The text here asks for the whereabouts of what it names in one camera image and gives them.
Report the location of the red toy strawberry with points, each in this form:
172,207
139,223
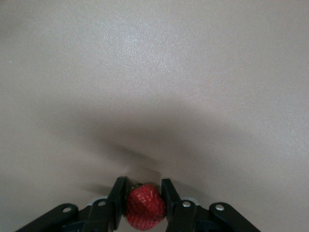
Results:
144,207

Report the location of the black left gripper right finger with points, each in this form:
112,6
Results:
178,217

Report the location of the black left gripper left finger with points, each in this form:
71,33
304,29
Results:
113,212

